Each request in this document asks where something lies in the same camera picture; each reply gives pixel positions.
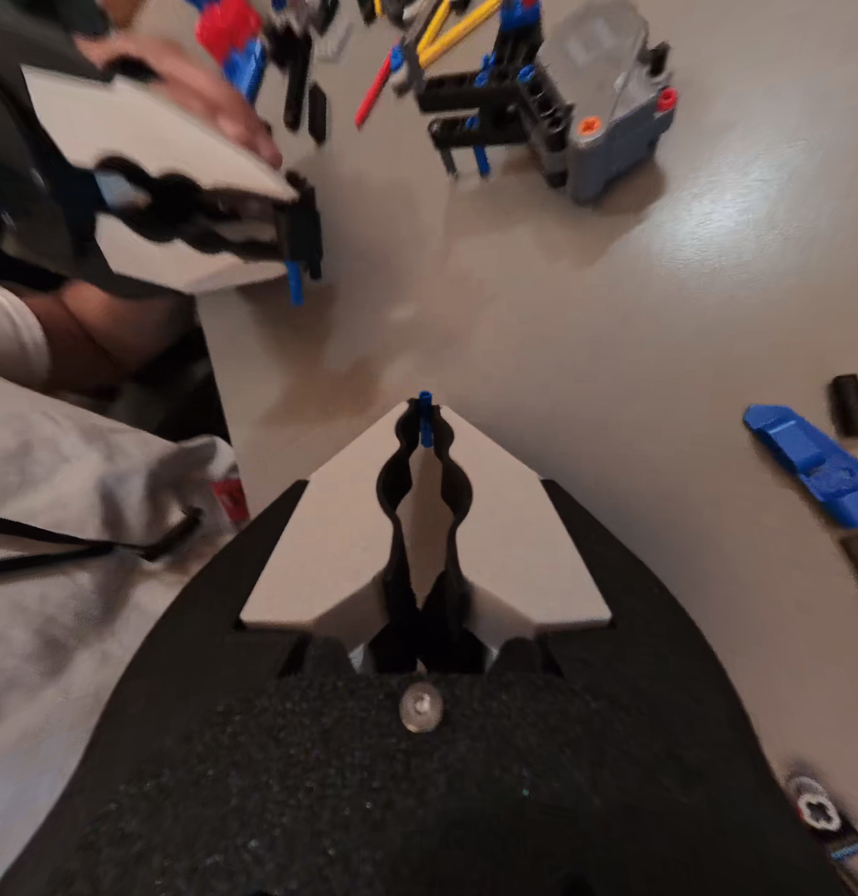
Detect yellow lego axles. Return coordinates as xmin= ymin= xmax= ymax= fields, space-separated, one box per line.
xmin=414 ymin=0 xmax=506 ymax=70

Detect grey lego motor assembly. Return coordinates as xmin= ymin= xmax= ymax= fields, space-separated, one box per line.
xmin=414 ymin=0 xmax=680 ymax=205

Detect black strap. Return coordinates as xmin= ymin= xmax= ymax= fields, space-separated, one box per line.
xmin=0 ymin=507 xmax=207 ymax=580

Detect small black lego connector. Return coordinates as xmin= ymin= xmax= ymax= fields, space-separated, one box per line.
xmin=828 ymin=373 xmax=858 ymax=440

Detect black lego beam piece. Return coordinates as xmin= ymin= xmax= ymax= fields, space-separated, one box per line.
xmin=274 ymin=171 xmax=326 ymax=282

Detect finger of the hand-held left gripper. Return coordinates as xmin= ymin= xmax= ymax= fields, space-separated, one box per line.
xmin=23 ymin=66 xmax=299 ymax=212
xmin=93 ymin=210 xmax=293 ymax=296

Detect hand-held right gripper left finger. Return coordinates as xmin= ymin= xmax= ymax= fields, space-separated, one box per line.
xmin=241 ymin=399 xmax=426 ymax=672

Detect person's left hand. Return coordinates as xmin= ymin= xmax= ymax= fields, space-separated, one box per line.
xmin=74 ymin=34 xmax=284 ymax=170

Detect blue lego panel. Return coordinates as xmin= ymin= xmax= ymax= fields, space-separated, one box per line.
xmin=743 ymin=404 xmax=858 ymax=531

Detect person's left forearm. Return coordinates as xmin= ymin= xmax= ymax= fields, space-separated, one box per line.
xmin=42 ymin=279 xmax=196 ymax=394

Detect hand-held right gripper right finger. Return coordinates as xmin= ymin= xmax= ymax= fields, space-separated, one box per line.
xmin=429 ymin=402 xmax=613 ymax=672

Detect red tag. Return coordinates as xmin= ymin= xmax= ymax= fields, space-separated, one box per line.
xmin=211 ymin=478 xmax=251 ymax=527

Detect long black lego beam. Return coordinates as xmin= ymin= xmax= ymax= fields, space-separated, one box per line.
xmin=281 ymin=28 xmax=314 ymax=134

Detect red lego axle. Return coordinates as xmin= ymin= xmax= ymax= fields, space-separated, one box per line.
xmin=354 ymin=48 xmax=403 ymax=129

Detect red blue lego piece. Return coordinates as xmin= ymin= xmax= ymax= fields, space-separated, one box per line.
xmin=191 ymin=0 xmax=270 ymax=102

